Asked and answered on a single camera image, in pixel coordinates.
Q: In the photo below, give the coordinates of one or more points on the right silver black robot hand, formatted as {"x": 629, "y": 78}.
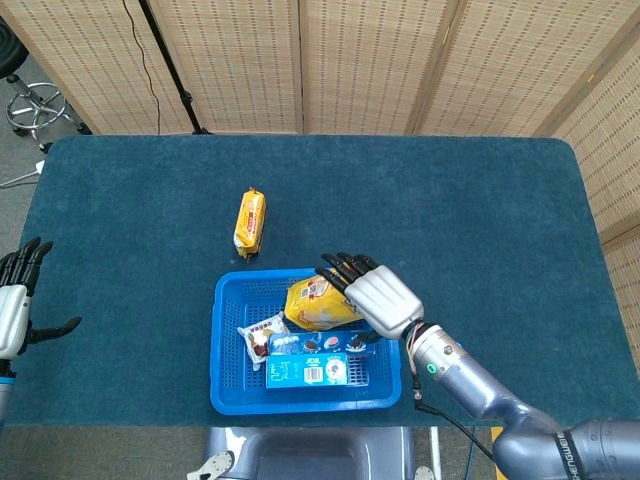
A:
{"x": 385, "y": 300}

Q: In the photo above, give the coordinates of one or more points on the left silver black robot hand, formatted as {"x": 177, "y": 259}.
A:
{"x": 12, "y": 305}

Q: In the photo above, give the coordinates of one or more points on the large yellow red snack bag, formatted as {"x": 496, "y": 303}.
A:
{"x": 315, "y": 305}

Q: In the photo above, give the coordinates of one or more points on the long blue sandwich cookie box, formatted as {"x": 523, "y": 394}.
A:
{"x": 300, "y": 344}

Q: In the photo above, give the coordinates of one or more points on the blue chocolate chip cookie box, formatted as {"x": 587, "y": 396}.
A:
{"x": 290, "y": 372}

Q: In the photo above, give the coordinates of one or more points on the small white bread snack packet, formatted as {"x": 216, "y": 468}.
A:
{"x": 260, "y": 335}

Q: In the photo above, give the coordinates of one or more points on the small yellow biscuit pack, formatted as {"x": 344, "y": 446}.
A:
{"x": 250, "y": 220}

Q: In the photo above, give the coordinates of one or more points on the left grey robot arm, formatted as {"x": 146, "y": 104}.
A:
{"x": 4, "y": 395}

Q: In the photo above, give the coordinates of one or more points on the blue perforated plastic basket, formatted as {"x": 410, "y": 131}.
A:
{"x": 230, "y": 360}

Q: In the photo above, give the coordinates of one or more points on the teal carpet table cover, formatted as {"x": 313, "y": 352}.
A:
{"x": 450, "y": 200}

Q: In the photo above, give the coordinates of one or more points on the white power strip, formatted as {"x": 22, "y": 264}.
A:
{"x": 39, "y": 167}

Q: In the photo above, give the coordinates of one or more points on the grey robot torso base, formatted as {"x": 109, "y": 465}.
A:
{"x": 310, "y": 455}

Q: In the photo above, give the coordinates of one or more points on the yellow floor tape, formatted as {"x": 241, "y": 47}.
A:
{"x": 496, "y": 434}

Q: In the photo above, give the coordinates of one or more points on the black stool with chrome base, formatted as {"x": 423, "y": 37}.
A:
{"x": 37, "y": 105}

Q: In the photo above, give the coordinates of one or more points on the bamboo folding screen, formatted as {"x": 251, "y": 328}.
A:
{"x": 350, "y": 60}

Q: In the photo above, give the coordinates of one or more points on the black tripod stand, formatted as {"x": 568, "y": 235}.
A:
{"x": 170, "y": 70}

